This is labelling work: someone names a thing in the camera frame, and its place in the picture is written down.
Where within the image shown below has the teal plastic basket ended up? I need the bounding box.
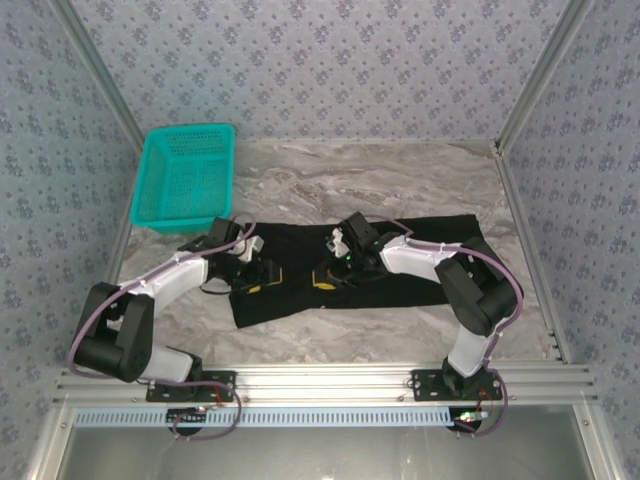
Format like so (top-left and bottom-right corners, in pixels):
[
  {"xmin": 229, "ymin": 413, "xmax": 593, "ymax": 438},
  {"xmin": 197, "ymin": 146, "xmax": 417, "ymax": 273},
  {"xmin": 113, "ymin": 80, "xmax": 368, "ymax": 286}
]
[{"xmin": 130, "ymin": 123, "xmax": 237, "ymax": 236}]

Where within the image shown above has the small black circuit board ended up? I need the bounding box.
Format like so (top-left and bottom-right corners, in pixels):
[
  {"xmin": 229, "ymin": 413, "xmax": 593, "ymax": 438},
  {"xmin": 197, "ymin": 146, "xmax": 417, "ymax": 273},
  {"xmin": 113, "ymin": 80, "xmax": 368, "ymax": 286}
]
[
  {"xmin": 166, "ymin": 408, "xmax": 209, "ymax": 427},
  {"xmin": 449, "ymin": 408, "xmax": 487, "ymax": 431}
]

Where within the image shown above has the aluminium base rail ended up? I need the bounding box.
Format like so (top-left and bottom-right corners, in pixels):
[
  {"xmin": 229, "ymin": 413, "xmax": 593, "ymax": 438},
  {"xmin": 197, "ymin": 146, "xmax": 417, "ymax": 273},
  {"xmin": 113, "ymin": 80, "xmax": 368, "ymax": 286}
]
[{"xmin": 53, "ymin": 363, "xmax": 599, "ymax": 404}]

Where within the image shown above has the black t-shirt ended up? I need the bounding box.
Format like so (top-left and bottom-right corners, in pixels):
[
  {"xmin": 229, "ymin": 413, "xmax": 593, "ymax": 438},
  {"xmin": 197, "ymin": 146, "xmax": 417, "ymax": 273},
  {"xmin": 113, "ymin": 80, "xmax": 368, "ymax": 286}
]
[{"xmin": 228, "ymin": 213, "xmax": 485, "ymax": 330}]

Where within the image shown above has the aluminium lower frame bar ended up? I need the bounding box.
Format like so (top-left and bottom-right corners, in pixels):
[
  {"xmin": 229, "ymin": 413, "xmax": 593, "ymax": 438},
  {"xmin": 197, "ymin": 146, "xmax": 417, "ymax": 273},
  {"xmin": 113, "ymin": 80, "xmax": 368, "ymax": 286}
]
[
  {"xmin": 24, "ymin": 407, "xmax": 76, "ymax": 480},
  {"xmin": 574, "ymin": 402, "xmax": 626, "ymax": 480}
]

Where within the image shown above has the aluminium frame post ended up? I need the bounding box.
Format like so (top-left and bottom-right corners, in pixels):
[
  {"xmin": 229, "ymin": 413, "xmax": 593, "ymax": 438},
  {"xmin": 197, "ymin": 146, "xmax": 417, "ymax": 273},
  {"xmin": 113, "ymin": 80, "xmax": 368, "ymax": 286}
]
[
  {"xmin": 49, "ymin": 0, "xmax": 150, "ymax": 151},
  {"xmin": 492, "ymin": 0, "xmax": 599, "ymax": 156}
]

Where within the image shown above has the slotted white cable duct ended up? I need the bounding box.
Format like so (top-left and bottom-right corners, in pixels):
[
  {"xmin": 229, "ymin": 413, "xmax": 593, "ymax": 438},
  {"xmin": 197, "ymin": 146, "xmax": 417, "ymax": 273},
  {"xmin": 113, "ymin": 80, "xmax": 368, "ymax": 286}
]
[{"xmin": 74, "ymin": 405, "xmax": 464, "ymax": 428}]

